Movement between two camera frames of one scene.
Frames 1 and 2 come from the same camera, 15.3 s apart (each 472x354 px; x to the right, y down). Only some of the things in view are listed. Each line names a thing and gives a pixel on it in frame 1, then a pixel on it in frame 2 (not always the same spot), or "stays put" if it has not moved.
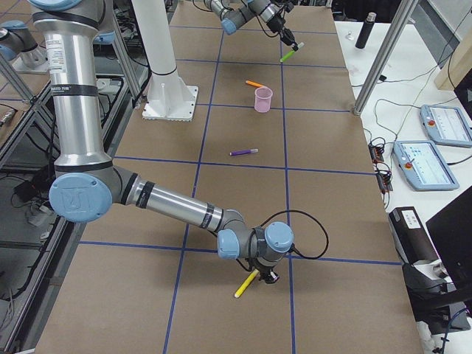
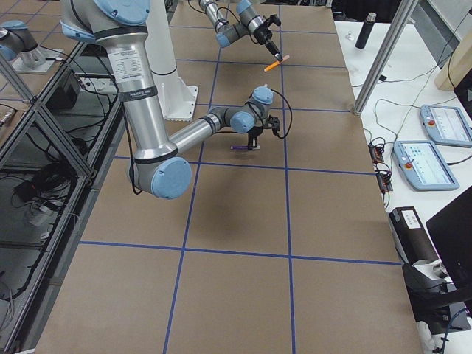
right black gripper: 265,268 -> 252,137
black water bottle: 366,30 stays put
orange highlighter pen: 254,84 -> 276,63
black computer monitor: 450,226 stays put
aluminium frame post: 403,16 stays put
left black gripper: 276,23 -> 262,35
